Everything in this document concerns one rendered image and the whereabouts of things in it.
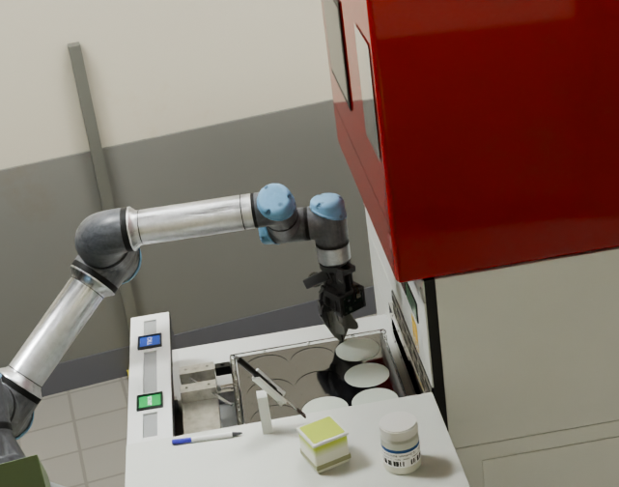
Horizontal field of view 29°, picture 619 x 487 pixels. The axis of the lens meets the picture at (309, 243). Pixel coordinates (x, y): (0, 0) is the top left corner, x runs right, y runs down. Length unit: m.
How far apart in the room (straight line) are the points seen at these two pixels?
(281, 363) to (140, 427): 0.41
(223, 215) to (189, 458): 0.51
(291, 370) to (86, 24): 1.81
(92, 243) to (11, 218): 1.76
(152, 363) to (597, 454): 0.99
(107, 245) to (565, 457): 1.06
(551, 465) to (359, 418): 0.46
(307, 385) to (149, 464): 0.45
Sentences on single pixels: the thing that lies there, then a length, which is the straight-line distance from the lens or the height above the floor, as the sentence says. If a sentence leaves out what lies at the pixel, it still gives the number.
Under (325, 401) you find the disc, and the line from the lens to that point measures 2.61.
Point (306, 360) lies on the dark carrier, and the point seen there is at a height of 0.90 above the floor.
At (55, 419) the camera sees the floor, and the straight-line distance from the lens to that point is 4.49.
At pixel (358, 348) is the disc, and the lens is 2.79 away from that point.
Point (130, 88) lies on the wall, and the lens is 4.25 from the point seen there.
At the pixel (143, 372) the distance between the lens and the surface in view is 2.72.
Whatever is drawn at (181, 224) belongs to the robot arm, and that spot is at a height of 1.30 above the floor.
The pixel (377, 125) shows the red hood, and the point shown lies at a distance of 2.25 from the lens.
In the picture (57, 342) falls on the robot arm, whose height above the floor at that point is 1.07.
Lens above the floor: 2.31
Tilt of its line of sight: 25 degrees down
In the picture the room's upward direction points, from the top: 8 degrees counter-clockwise
